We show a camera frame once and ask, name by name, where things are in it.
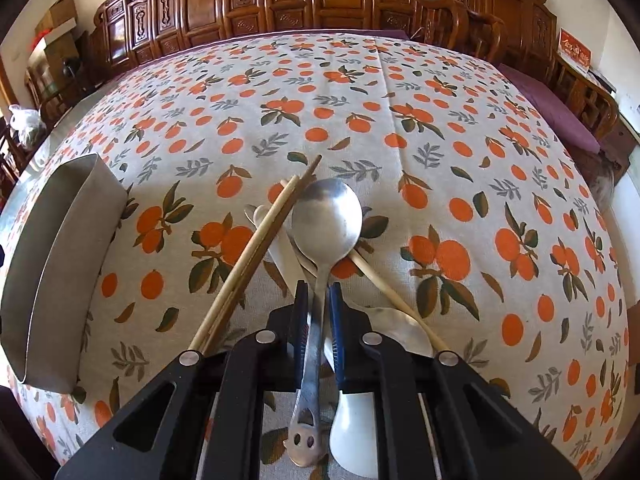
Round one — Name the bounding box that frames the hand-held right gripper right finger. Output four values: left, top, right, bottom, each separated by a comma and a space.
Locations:
325, 282, 583, 480

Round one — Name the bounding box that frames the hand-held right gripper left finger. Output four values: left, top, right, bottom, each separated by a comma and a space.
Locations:
52, 280, 311, 480

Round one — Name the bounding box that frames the wooden chopstick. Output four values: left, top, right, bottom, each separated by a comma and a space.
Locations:
187, 175, 301, 353
280, 179, 451, 353
202, 155, 323, 353

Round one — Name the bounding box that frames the cream plastic fork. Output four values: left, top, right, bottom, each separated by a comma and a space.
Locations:
243, 203, 306, 291

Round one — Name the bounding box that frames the metal spoon with pierced handle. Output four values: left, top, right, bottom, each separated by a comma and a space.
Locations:
286, 178, 364, 468

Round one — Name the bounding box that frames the rectangular metal tray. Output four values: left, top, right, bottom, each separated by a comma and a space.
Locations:
0, 154, 130, 395

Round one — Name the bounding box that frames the orange print tablecloth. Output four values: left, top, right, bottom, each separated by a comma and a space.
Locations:
0, 30, 633, 480

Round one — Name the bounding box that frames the translucent plastic bag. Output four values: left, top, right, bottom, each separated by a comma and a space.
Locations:
587, 157, 618, 211

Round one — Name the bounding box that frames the purple armchair cushion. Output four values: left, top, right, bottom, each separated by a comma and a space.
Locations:
497, 62, 601, 153

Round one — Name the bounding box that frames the carved wooden sofa bench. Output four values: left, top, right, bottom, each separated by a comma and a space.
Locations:
87, 0, 416, 91

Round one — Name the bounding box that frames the wooden dining chair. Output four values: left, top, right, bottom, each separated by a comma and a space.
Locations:
0, 115, 26, 196
25, 67, 66, 121

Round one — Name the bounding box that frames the clear plastic bag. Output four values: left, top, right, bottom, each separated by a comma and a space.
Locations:
7, 104, 41, 146

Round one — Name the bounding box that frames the wooden side table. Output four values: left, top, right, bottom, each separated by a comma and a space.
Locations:
590, 67, 640, 171

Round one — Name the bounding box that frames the carved wooden armchair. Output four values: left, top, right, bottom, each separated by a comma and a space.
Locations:
410, 0, 621, 141

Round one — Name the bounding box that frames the red sign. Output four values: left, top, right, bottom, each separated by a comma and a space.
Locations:
557, 27, 593, 73

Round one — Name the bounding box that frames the brown cardboard box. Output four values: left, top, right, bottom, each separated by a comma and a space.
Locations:
35, 0, 78, 36

